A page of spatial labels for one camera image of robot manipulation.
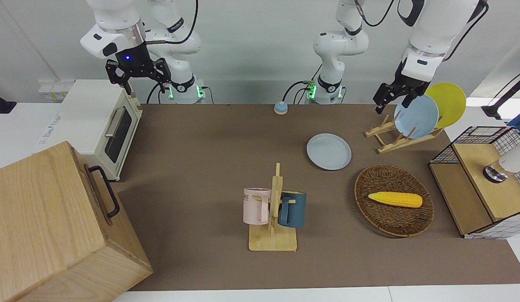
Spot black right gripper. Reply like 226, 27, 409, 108
106, 40, 172, 96

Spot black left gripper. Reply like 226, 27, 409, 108
373, 61, 429, 115

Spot gray plate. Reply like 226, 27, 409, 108
306, 133, 352, 171

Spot light blue plate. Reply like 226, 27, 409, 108
394, 95, 440, 139

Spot wooden plate rack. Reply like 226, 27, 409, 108
365, 114, 445, 154

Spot yellow plate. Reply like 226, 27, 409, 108
423, 83, 467, 129

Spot cream toaster oven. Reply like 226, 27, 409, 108
37, 80, 144, 182

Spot yellow corn cob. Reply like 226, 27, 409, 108
368, 192, 423, 208

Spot brown table mat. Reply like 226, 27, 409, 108
115, 103, 520, 291

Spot brown wicker basket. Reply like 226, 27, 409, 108
354, 164, 435, 238

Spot white cylinder bottle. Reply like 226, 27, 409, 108
483, 138, 520, 184

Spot dark blue mug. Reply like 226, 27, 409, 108
278, 191, 307, 229

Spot pink mug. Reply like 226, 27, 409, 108
243, 188, 272, 225

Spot wooden mug tree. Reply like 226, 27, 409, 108
248, 163, 298, 252

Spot wooden cabinet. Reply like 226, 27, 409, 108
0, 141, 153, 302

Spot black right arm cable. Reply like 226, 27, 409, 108
144, 0, 199, 45

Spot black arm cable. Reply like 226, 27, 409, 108
144, 0, 199, 45
354, 0, 489, 62

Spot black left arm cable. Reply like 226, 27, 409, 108
354, 0, 489, 62

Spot white wall socket box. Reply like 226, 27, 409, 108
38, 81, 74, 102

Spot black camera stand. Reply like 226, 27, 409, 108
481, 68, 520, 120
0, 89, 17, 115

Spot black left base cable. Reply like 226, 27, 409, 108
284, 81, 317, 104

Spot wire grid wooden shelf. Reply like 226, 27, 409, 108
429, 126, 520, 240

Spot black cabinet handle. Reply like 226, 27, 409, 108
89, 166, 120, 219

